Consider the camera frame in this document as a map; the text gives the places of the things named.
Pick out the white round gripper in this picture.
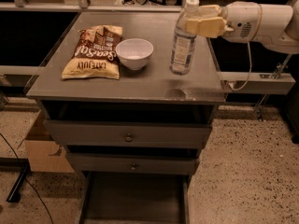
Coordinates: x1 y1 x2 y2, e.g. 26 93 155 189
185 2 293 44

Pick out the clear plastic water bottle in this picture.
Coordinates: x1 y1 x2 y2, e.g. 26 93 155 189
170 0 199 75

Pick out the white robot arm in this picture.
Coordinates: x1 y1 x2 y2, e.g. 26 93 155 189
183 1 299 54

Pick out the grey drawer cabinet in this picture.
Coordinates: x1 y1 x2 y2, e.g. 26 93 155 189
28 11 224 224

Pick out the grey top drawer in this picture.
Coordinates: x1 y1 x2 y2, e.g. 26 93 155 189
44 119 211 148

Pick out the grey drawer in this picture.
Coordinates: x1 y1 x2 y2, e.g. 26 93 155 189
65 153 197 175
44 119 211 148
78 172 190 224

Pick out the grey middle drawer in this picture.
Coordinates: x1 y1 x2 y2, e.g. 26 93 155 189
65 153 197 175

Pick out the grey bottom drawer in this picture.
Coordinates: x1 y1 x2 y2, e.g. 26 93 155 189
78 172 190 224

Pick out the white bowl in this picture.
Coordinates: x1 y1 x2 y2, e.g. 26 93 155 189
116 38 154 70

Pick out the brown yellow chips bag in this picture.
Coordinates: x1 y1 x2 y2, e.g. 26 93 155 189
62 25 122 79

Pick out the round brass top knob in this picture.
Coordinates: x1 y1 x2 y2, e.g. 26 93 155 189
124 133 133 142

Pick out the round brass knob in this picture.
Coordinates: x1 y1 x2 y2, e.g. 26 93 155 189
130 163 137 171
124 133 133 142

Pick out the round brass middle knob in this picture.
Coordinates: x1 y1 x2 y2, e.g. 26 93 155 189
130 163 137 171

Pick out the cardboard box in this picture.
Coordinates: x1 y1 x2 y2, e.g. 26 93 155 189
23 112 74 173

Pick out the black metal floor bar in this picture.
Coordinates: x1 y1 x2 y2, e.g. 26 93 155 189
7 164 30 203

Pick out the white cable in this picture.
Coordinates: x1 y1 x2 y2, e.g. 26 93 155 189
227 40 253 92

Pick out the grey metal rail frame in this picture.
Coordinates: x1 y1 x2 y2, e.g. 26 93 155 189
0 0 299 123

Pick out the black floor cable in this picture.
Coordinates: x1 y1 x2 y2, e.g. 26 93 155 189
0 133 54 224

